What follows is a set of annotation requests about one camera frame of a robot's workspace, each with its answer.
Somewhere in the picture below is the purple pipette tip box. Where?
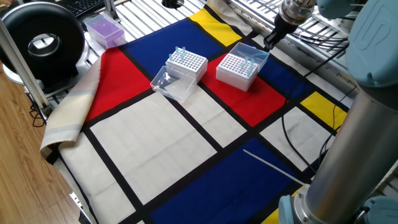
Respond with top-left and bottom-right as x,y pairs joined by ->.
84,14 -> 127,50

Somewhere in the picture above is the grey aluminium table rail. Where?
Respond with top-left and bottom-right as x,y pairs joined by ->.
228,0 -> 358,94

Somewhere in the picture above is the black round ring-shaped device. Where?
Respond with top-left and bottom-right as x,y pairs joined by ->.
0,1 -> 87,93

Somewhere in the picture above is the white table edge bracket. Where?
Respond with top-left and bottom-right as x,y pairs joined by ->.
70,191 -> 85,213

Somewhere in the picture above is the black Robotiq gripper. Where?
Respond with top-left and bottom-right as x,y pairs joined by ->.
263,14 -> 299,53

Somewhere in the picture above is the thin white cable tie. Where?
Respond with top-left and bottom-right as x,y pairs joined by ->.
243,149 -> 306,186

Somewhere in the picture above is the aluminium frame post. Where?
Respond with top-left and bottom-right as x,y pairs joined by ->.
103,0 -> 121,22
0,18 -> 51,110

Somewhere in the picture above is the black computer keyboard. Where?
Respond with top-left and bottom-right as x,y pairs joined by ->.
63,0 -> 106,18

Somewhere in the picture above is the black cable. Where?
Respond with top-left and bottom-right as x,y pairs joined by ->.
317,85 -> 358,166
279,43 -> 351,175

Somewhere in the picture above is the white pipette tip box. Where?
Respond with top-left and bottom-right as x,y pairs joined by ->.
150,46 -> 208,104
215,42 -> 271,93

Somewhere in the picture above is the black round cap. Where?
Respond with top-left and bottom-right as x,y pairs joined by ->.
160,0 -> 185,9

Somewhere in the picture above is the Mondrian pattern colour-block tablecloth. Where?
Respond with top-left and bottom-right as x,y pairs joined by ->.
40,0 -> 355,224

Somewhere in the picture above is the silver wrist coupling flange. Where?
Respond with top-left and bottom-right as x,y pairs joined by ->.
278,0 -> 317,27

